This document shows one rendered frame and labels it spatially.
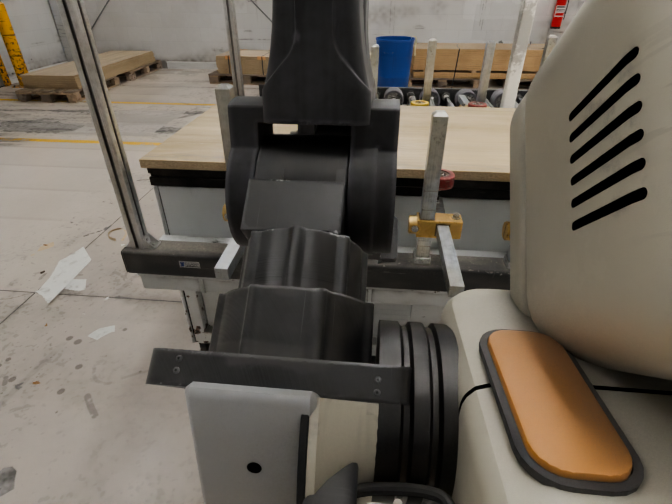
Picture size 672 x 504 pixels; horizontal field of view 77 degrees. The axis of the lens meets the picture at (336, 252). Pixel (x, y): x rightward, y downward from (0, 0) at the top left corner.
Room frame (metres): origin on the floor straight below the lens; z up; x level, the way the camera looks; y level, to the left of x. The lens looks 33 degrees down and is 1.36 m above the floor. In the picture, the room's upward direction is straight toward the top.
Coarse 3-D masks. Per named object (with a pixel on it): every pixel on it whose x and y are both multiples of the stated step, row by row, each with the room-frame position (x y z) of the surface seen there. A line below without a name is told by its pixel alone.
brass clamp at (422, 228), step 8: (416, 216) 0.98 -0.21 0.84; (440, 216) 0.98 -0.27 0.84; (448, 216) 0.98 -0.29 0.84; (408, 224) 0.99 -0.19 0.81; (416, 224) 0.96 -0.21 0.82; (424, 224) 0.96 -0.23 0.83; (432, 224) 0.96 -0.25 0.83; (440, 224) 0.96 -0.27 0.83; (448, 224) 0.95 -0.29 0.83; (456, 224) 0.95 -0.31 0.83; (408, 232) 0.97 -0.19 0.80; (416, 232) 0.96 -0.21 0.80; (424, 232) 0.96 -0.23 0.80; (432, 232) 0.96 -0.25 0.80; (456, 232) 0.95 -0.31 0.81
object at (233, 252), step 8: (232, 240) 0.86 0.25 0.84; (232, 248) 0.83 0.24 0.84; (240, 248) 0.84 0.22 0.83; (224, 256) 0.79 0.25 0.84; (232, 256) 0.79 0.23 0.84; (240, 256) 0.83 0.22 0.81; (216, 264) 0.76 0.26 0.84; (224, 264) 0.76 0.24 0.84; (232, 264) 0.77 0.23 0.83; (216, 272) 0.75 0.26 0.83; (224, 272) 0.74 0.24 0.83; (232, 272) 0.77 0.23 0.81
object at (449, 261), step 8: (440, 200) 1.10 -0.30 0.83; (440, 208) 1.05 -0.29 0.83; (440, 232) 0.92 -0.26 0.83; (448, 232) 0.92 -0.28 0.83; (440, 240) 0.88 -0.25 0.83; (448, 240) 0.88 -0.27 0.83; (440, 248) 0.86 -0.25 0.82; (448, 248) 0.84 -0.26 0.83; (440, 256) 0.85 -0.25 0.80; (448, 256) 0.81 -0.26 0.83; (456, 256) 0.81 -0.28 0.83; (448, 264) 0.78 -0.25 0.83; (456, 264) 0.78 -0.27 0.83; (448, 272) 0.74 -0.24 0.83; (456, 272) 0.74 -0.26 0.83; (448, 280) 0.72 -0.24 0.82; (456, 280) 0.72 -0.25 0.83; (448, 288) 0.71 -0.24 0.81; (456, 288) 0.70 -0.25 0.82; (448, 296) 0.70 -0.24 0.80
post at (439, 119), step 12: (432, 120) 0.97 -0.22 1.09; (444, 120) 0.97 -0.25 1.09; (432, 132) 0.97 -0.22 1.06; (444, 132) 0.97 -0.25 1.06; (432, 144) 0.97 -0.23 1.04; (444, 144) 0.96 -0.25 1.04; (432, 156) 0.97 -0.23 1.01; (432, 168) 0.97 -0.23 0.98; (432, 180) 0.97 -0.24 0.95; (432, 192) 0.97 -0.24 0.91; (432, 204) 0.97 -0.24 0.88; (420, 216) 0.98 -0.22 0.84; (432, 216) 0.97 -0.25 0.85; (420, 240) 0.97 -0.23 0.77; (420, 252) 0.97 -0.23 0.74
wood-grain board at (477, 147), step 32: (192, 128) 1.56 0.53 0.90; (288, 128) 1.56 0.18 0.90; (416, 128) 1.56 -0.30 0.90; (448, 128) 1.56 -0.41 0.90; (480, 128) 1.56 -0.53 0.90; (160, 160) 1.23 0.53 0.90; (192, 160) 1.23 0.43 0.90; (224, 160) 1.23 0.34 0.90; (416, 160) 1.23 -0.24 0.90; (448, 160) 1.23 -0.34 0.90; (480, 160) 1.23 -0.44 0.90
